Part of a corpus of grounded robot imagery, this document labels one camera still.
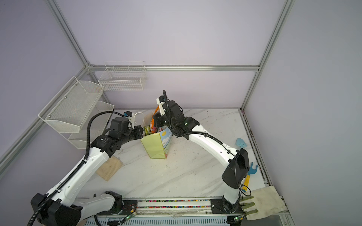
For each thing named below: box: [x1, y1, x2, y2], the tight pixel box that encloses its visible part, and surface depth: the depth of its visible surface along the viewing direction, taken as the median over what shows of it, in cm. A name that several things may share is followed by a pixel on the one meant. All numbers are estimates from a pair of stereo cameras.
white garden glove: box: [239, 185, 289, 221], surface depth 76 cm
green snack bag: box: [143, 125, 151, 136], surface depth 82 cm
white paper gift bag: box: [140, 127, 173, 160], surface depth 81 cm
